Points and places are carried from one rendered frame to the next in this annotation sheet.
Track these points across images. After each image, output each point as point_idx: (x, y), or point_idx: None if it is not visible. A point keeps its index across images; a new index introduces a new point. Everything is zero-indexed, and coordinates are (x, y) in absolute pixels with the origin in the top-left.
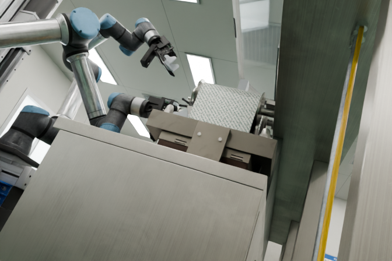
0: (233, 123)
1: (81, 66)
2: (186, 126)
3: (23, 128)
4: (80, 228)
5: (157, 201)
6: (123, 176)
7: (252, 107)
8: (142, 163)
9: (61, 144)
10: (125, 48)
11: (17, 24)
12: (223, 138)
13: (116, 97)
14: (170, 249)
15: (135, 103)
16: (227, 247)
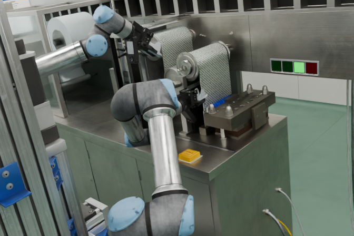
0: (222, 78)
1: (136, 116)
2: (247, 115)
3: None
4: (247, 200)
5: (264, 161)
6: (250, 166)
7: (226, 60)
8: (253, 153)
9: (220, 183)
10: None
11: (175, 153)
12: (264, 110)
13: None
14: (273, 171)
15: (179, 110)
16: (284, 153)
